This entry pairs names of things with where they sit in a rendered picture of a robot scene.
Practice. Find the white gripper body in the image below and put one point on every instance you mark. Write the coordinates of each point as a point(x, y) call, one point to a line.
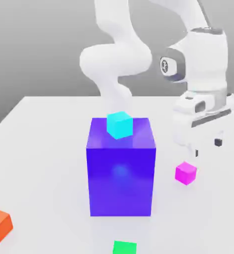
point(204, 133)

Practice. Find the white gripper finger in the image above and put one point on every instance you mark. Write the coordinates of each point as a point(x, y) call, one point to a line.
point(194, 151)
point(218, 141)

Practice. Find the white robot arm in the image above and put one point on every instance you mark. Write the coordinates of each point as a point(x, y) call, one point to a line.
point(116, 59)

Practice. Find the small magenta cube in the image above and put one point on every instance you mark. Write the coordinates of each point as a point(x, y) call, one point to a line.
point(185, 173)

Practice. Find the small cyan cube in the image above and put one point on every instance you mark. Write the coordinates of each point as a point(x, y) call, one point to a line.
point(119, 125)

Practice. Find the small green cube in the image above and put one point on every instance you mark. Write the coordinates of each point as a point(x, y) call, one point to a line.
point(124, 248)

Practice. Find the large purple box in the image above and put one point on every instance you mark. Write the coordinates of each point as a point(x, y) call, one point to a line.
point(120, 178)

